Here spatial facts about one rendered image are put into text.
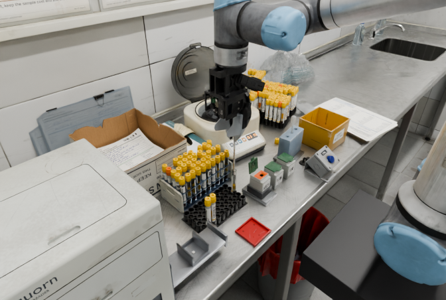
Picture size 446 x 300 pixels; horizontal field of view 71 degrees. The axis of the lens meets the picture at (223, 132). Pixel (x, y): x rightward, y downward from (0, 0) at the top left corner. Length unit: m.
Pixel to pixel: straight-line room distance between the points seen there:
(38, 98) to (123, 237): 0.65
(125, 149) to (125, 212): 0.58
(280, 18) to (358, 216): 0.52
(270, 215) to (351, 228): 0.22
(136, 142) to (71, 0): 0.47
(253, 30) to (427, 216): 0.41
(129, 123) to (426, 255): 0.92
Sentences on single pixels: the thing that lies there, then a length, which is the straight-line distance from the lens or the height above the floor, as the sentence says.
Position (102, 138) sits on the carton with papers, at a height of 0.96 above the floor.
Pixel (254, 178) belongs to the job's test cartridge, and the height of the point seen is 0.95.
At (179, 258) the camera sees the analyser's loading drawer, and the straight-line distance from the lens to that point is 0.78.
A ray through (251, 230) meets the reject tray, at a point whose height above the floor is 0.88.
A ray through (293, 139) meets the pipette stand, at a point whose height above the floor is 0.97.
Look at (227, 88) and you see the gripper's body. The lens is 0.71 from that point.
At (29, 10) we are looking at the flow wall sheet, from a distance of 1.02.
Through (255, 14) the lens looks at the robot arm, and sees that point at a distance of 0.61.
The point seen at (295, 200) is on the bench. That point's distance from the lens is 0.97.
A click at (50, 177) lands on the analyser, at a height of 1.18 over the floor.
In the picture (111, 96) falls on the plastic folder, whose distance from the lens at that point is 1.15.
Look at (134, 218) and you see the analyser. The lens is 0.52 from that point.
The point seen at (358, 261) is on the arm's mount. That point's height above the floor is 0.95.
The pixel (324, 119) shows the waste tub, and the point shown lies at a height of 0.93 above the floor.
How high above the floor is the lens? 1.54
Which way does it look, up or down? 32 degrees down
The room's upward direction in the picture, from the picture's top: straight up
